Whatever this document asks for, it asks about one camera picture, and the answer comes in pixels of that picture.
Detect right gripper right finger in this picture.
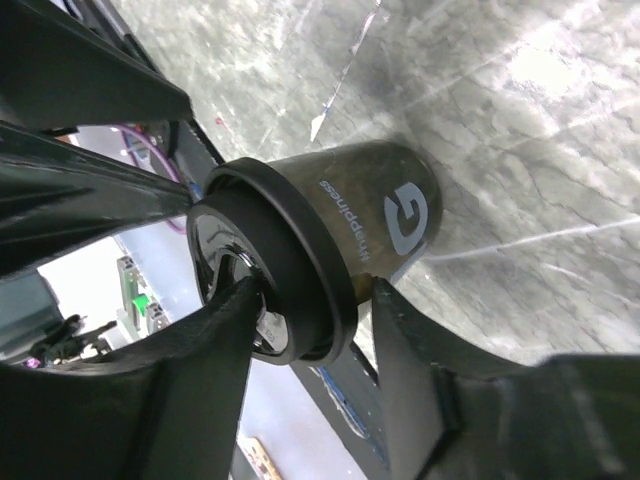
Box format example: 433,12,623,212
372,278,639,479

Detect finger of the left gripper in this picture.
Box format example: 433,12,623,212
1,123,192,279
1,1,193,131

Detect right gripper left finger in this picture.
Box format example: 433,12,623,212
1,278,262,479

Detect black coffee cup lid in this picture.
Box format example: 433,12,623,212
186,158,357,366

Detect dark transparent coffee cup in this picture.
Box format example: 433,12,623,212
269,140,443,281

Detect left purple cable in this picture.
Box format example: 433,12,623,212
122,124,189,235

